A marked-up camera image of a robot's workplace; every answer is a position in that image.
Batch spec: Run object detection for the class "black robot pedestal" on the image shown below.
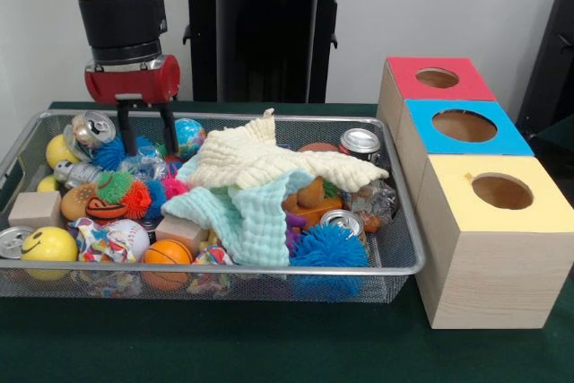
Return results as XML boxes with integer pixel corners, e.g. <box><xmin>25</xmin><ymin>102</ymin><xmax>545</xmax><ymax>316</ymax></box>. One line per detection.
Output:
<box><xmin>173</xmin><ymin>0</ymin><xmax>361</xmax><ymax>104</ymax></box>

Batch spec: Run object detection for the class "dark green side table cloth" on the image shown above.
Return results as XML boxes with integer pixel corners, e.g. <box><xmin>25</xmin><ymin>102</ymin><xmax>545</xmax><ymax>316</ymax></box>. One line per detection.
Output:
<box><xmin>528</xmin><ymin>113</ymin><xmax>574</xmax><ymax>191</ymax></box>

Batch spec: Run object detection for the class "small white baseball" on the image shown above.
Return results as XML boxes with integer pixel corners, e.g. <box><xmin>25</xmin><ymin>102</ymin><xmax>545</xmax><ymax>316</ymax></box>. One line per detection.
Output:
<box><xmin>107</xmin><ymin>219</ymin><xmax>152</xmax><ymax>263</ymax></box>

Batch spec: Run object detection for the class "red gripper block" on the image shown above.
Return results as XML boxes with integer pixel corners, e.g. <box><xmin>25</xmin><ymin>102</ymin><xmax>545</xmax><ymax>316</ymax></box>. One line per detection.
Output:
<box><xmin>84</xmin><ymin>54</ymin><xmax>181</xmax><ymax>158</ymax></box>

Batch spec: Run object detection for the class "blue furry monster toy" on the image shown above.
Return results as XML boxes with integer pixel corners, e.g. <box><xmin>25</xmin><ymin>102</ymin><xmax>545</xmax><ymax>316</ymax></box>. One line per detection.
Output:
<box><xmin>289</xmin><ymin>221</ymin><xmax>371</xmax><ymax>268</ymax></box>

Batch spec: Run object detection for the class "mint waffle cloth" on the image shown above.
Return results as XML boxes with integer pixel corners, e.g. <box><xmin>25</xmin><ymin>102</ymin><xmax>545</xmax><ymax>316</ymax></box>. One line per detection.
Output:
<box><xmin>160</xmin><ymin>156</ymin><xmax>315</xmax><ymax>267</ymax></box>

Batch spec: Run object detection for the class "cream waffle cloth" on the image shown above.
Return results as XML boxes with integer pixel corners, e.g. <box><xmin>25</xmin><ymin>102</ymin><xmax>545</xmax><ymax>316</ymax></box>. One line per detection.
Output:
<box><xmin>186</xmin><ymin>108</ymin><xmax>390</xmax><ymax>194</ymax></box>

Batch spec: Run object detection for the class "shallow wire mesh bin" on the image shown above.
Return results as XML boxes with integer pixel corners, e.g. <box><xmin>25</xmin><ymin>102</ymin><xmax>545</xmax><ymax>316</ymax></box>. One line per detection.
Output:
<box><xmin>0</xmin><ymin>109</ymin><xmax>425</xmax><ymax>306</ymax></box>

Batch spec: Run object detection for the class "plain wooden cube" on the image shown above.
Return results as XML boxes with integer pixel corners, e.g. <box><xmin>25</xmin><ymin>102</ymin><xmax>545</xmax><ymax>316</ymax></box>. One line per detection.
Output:
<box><xmin>7</xmin><ymin>190</ymin><xmax>63</xmax><ymax>230</ymax></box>

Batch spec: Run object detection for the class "wooden box with three holes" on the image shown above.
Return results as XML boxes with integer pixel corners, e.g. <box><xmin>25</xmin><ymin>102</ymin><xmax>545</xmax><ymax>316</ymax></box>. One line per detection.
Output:
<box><xmin>376</xmin><ymin>57</ymin><xmax>574</xmax><ymax>330</ymax></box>

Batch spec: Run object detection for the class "toy hamburger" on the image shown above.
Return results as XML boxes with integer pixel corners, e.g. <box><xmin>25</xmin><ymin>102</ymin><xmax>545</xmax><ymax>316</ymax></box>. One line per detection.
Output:
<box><xmin>60</xmin><ymin>183</ymin><xmax>98</xmax><ymax>222</ymax></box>

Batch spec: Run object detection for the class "blue green globe ball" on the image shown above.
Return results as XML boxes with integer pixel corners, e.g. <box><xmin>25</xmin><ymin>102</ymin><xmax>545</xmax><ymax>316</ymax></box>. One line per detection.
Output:
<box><xmin>173</xmin><ymin>118</ymin><xmax>207</xmax><ymax>160</ymax></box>

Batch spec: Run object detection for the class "blue spiky rubber ball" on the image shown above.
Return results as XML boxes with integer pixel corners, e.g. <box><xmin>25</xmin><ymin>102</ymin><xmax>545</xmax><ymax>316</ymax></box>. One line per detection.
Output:
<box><xmin>92</xmin><ymin>134</ymin><xmax>156</xmax><ymax>170</ymax></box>

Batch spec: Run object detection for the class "small orange basketball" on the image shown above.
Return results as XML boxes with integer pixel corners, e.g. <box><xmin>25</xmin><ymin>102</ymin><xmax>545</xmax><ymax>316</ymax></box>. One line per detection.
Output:
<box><xmin>142</xmin><ymin>239</ymin><xmax>194</xmax><ymax>291</ymax></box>

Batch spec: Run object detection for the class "yellow smiley ball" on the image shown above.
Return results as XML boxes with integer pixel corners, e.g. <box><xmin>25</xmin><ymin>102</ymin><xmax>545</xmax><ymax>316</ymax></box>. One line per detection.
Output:
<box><xmin>20</xmin><ymin>226</ymin><xmax>80</xmax><ymax>281</ymax></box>

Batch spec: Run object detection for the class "clear packet of orange snacks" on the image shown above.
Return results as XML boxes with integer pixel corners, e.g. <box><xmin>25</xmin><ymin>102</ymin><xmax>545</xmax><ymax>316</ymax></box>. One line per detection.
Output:
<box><xmin>349</xmin><ymin>179</ymin><xmax>399</xmax><ymax>234</ymax></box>

